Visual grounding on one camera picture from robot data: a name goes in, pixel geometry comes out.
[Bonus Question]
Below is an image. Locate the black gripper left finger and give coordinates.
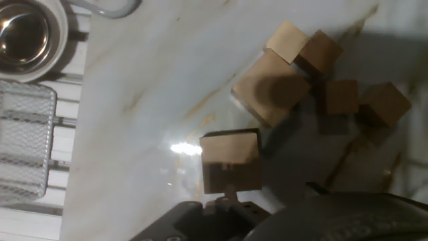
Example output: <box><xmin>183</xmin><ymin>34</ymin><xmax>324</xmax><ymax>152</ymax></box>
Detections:
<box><xmin>128</xmin><ymin>185</ymin><xmax>270</xmax><ymax>241</ymax></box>

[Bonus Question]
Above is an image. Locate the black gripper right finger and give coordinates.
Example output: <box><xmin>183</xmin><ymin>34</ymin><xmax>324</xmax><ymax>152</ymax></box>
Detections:
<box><xmin>306</xmin><ymin>182</ymin><xmax>330</xmax><ymax>195</ymax></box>

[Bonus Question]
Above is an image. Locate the large wooden cube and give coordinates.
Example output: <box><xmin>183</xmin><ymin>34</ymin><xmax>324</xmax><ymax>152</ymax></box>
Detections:
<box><xmin>230</xmin><ymin>49</ymin><xmax>312</xmax><ymax>129</ymax></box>
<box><xmin>199</xmin><ymin>129</ymin><xmax>263</xmax><ymax>195</ymax></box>

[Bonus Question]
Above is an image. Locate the small wooden cube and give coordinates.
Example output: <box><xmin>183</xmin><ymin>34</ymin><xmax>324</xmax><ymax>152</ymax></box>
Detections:
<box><xmin>294</xmin><ymin>29</ymin><xmax>344</xmax><ymax>77</ymax></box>
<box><xmin>265</xmin><ymin>19</ymin><xmax>310</xmax><ymax>64</ymax></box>
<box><xmin>358</xmin><ymin>81</ymin><xmax>413</xmax><ymax>129</ymax></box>
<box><xmin>324</xmin><ymin>79</ymin><xmax>360</xmax><ymax>115</ymax></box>

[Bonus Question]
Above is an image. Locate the marble pattern mat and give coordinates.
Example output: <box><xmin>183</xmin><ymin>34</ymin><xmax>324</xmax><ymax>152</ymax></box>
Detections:
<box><xmin>60</xmin><ymin>0</ymin><xmax>428</xmax><ymax>241</ymax></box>

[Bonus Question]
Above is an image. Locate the clear plastic box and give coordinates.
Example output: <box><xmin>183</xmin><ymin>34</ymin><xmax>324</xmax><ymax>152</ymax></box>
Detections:
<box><xmin>0</xmin><ymin>80</ymin><xmax>58</xmax><ymax>207</ymax></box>

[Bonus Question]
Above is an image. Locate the light grey cable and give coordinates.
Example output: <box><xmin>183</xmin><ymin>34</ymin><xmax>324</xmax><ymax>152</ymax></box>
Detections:
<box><xmin>62</xmin><ymin>0</ymin><xmax>142</xmax><ymax>19</ymax></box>

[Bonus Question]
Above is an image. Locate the steel bowl in white ring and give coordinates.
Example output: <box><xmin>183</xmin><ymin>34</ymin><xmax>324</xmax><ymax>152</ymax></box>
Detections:
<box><xmin>0</xmin><ymin>0</ymin><xmax>70</xmax><ymax>84</ymax></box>

